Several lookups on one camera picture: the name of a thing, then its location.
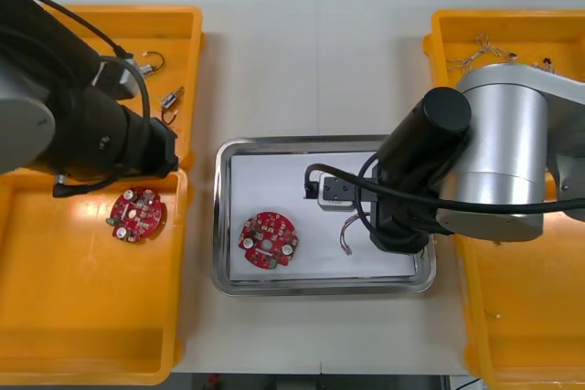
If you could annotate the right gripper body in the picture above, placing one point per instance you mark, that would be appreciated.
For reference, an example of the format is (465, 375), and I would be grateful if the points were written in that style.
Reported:
(395, 228)

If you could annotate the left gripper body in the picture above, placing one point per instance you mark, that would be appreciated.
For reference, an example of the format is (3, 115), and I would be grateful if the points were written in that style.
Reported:
(163, 148)

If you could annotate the blue-label metal solenoid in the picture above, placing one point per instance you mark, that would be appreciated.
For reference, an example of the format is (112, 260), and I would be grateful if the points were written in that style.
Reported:
(171, 100)

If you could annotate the red black green-yellow harness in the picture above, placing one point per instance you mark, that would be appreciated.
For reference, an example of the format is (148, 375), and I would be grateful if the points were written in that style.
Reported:
(342, 237)

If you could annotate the round red circuit board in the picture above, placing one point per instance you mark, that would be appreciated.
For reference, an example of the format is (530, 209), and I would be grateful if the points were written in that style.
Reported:
(137, 216)
(281, 228)

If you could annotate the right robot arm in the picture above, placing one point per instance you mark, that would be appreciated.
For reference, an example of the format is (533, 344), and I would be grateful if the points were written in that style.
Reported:
(498, 134)

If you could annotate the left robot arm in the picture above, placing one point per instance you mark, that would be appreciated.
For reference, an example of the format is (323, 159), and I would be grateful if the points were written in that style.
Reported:
(68, 102)

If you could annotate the steel tray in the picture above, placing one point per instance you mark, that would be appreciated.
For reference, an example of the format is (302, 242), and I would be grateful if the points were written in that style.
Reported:
(219, 225)

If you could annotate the yellow-orange plastic bin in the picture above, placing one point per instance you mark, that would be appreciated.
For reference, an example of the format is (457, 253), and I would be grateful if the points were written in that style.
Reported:
(91, 294)
(183, 43)
(525, 317)
(503, 24)

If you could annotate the white paper sheet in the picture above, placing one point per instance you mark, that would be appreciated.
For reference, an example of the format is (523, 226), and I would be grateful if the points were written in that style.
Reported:
(274, 180)

